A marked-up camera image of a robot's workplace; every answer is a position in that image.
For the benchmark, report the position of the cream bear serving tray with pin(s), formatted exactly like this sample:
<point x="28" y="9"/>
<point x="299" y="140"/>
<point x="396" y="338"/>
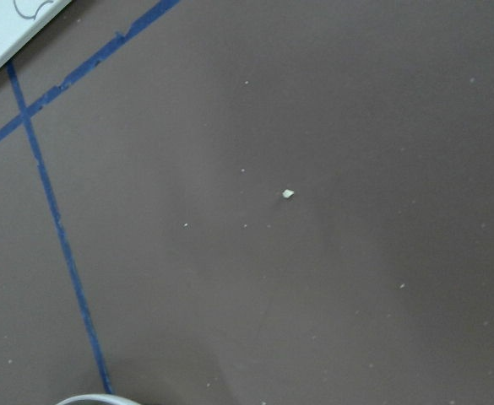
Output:
<point x="20" y="21"/>

